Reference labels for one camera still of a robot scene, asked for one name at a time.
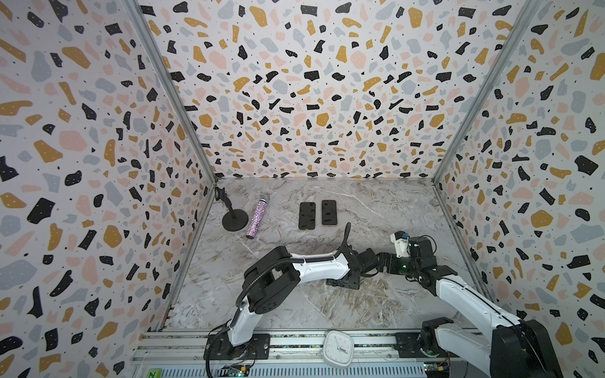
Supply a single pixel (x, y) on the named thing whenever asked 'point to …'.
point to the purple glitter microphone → (257, 219)
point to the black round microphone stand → (235, 220)
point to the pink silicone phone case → (329, 213)
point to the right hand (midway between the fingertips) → (377, 255)
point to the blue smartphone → (332, 276)
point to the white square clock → (338, 348)
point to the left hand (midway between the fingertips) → (349, 280)
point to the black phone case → (307, 216)
